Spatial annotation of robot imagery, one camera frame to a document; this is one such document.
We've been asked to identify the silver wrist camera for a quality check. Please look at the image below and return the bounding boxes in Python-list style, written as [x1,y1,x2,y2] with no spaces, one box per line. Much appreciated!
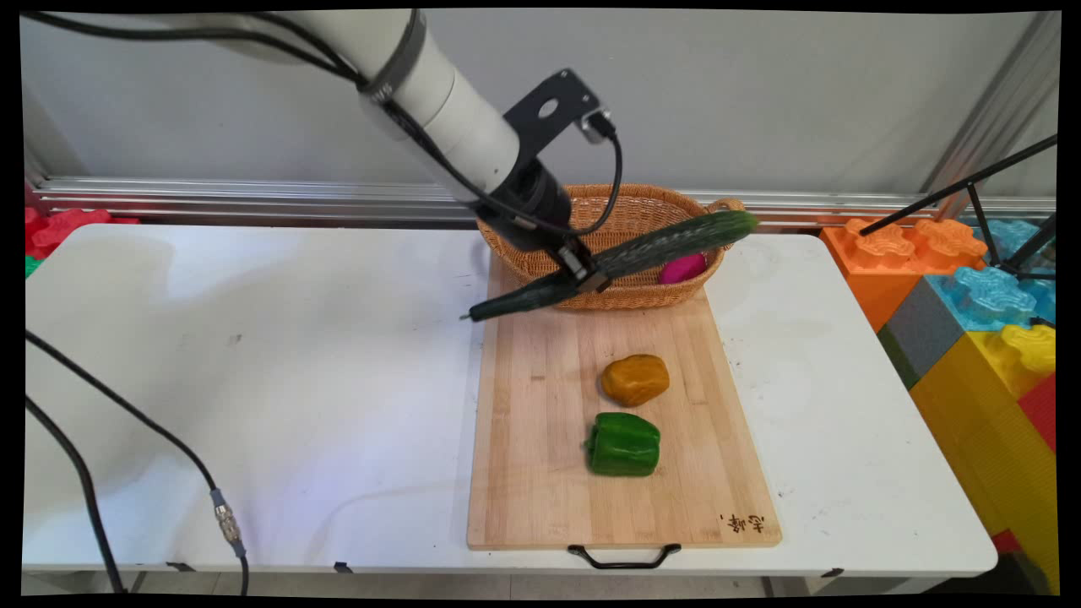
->
[579,108,617,144]

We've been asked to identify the black tripod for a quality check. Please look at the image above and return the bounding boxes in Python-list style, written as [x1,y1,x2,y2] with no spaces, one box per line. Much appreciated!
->
[859,133,1058,282]

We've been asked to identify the black camera cable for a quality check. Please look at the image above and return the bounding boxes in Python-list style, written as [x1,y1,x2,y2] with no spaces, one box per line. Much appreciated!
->
[486,127,625,238]

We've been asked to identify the long dark green cucumber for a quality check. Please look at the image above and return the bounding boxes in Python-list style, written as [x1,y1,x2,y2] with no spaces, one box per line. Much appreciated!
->
[460,209,759,324]

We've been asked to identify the woven wicker basket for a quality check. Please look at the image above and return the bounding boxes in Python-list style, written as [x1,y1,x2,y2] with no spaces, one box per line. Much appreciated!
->
[475,183,747,312]

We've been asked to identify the bamboo cutting board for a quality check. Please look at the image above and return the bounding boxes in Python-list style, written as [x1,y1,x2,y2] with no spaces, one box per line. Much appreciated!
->
[466,252,783,551]

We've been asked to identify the blue foam block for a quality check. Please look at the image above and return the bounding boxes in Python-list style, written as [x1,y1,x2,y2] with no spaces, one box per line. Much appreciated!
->
[927,220,1057,333]

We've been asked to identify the black metal board handle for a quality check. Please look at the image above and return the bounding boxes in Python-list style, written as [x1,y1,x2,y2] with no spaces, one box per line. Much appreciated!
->
[567,543,682,571]

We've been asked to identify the pink toy vegetable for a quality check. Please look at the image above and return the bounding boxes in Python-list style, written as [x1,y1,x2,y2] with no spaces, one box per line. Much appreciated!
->
[658,252,709,285]

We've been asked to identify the slanted aluminium post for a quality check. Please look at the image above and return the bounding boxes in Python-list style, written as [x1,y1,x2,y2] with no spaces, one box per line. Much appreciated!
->
[921,12,1060,222]

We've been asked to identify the plain black cable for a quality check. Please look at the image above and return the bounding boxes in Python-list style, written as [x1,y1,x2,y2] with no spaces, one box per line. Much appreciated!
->
[24,395,129,595]

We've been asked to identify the green toy bell pepper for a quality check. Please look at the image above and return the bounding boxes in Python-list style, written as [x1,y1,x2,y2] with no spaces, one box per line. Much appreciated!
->
[584,412,662,478]

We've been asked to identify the black cable with metal connector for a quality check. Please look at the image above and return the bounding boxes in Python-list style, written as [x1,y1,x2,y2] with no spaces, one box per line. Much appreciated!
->
[24,329,251,597]

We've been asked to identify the grey foam block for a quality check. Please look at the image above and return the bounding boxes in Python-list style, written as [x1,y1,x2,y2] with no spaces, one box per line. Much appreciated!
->
[877,277,966,391]

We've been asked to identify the red foam block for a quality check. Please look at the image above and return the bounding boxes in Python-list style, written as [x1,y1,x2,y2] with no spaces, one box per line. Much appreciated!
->
[1017,373,1058,454]

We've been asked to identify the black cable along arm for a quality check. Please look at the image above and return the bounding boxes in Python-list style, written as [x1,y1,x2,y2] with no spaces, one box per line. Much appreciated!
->
[20,10,541,233]

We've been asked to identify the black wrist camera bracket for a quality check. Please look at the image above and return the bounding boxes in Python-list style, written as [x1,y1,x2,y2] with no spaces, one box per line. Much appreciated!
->
[503,68,611,174]

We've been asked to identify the red foam puzzle pieces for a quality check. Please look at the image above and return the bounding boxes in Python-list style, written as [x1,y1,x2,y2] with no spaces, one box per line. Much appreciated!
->
[24,206,141,261]

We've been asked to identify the aluminium wall rail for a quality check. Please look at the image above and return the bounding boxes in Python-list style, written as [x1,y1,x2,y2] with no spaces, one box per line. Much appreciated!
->
[30,175,1057,231]

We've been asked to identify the orange foam block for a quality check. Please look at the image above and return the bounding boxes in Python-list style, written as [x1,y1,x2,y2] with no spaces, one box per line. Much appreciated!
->
[820,217,990,333]

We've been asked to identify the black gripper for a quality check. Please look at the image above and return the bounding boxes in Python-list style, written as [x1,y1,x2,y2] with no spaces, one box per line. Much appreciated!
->
[477,159,611,296]

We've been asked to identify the orange-yellow toy potato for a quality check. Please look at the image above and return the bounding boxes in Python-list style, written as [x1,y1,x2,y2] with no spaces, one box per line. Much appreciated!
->
[600,354,671,408]

